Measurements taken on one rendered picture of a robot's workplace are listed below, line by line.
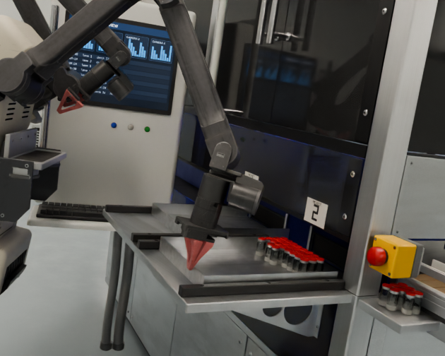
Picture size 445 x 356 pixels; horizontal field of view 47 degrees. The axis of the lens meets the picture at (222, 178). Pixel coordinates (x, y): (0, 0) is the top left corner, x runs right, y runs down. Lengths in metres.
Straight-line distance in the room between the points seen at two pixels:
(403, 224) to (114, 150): 1.09
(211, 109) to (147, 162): 0.89
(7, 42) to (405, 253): 1.03
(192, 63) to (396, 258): 0.58
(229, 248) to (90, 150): 0.76
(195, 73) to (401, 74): 0.43
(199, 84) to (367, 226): 0.47
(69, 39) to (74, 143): 0.75
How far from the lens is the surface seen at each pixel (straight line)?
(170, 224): 1.47
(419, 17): 1.17
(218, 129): 1.05
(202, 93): 1.09
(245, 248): 1.39
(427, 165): 1.24
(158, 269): 1.16
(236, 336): 1.68
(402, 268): 1.13
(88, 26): 1.21
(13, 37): 1.39
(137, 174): 1.94
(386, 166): 1.15
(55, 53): 1.21
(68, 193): 1.94
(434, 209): 1.29
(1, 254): 1.46
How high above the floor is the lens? 1.28
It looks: 9 degrees down
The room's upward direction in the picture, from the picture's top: 8 degrees clockwise
